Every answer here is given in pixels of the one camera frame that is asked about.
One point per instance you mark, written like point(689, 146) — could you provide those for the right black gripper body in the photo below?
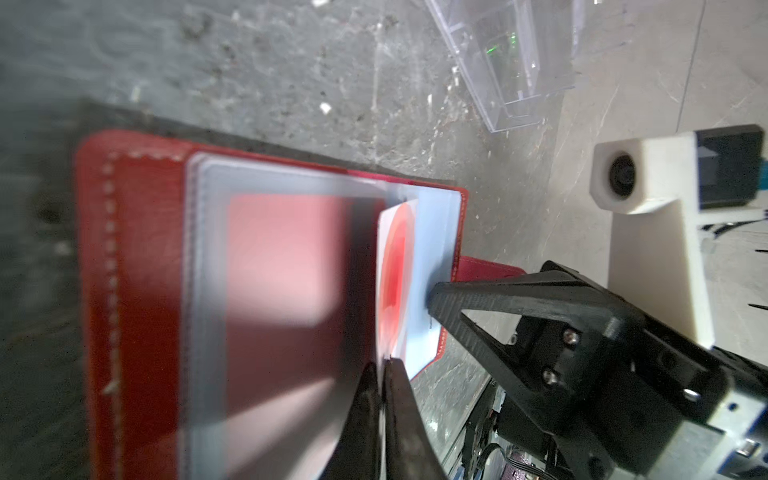
point(705, 416)

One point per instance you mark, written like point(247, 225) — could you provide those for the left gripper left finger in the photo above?
point(358, 452)

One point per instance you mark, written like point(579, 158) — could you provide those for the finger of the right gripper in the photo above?
point(554, 342)

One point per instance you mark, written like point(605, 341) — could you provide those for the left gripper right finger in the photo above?
point(408, 452)

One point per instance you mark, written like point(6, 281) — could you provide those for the red leather card holder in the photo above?
point(229, 303)

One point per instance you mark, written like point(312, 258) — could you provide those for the clear acrylic card stand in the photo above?
point(513, 55)

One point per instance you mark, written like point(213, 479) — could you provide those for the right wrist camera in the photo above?
point(660, 191)

